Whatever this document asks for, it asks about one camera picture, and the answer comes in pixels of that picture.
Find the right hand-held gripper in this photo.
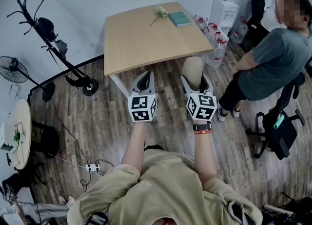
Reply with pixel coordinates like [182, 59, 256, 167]
[180, 73, 217, 123]

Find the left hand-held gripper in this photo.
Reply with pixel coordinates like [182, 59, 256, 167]
[127, 70, 158, 123]

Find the person's right forearm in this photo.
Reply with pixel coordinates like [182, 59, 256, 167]
[193, 120, 219, 184]

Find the person's left forearm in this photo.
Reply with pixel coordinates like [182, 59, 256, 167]
[121, 121, 147, 171]

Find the white table leg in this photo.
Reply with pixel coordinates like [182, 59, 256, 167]
[109, 73, 129, 98]

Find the black wrist watch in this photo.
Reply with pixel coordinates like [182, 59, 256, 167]
[193, 122, 212, 132]

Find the teal book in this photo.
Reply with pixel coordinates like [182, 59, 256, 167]
[168, 11, 192, 27]

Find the white artificial flower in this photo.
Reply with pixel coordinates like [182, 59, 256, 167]
[149, 5, 170, 27]

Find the white water dispenser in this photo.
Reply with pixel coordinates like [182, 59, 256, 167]
[209, 0, 240, 30]

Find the black coat rack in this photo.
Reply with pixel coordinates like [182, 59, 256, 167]
[6, 0, 99, 97]

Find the green cylinder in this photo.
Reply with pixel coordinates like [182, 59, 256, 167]
[273, 115, 285, 130]

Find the grey cloth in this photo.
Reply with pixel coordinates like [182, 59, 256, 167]
[54, 39, 69, 59]

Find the black office chair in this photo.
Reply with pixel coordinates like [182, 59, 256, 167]
[245, 0, 271, 47]
[245, 71, 307, 161]

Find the white power strip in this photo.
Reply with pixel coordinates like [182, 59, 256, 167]
[85, 163, 102, 172]

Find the person's beige sweatshirt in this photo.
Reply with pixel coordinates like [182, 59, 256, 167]
[67, 148, 263, 225]

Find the black cap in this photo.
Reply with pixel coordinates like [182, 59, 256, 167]
[37, 17, 59, 42]

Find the small round wooden table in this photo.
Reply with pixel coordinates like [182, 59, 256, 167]
[8, 99, 33, 170]

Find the black floor fan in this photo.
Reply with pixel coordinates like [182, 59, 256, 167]
[0, 55, 56, 102]

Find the white box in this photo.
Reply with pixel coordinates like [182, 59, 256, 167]
[0, 122, 26, 154]

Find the black equipment pile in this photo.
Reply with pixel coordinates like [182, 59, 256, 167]
[262, 191, 312, 225]

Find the black floor cable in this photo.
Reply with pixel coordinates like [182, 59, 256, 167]
[50, 98, 116, 188]

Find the white floor cable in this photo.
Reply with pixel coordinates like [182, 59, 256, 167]
[47, 153, 87, 168]

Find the black chest strap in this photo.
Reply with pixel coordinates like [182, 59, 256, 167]
[85, 211, 109, 225]

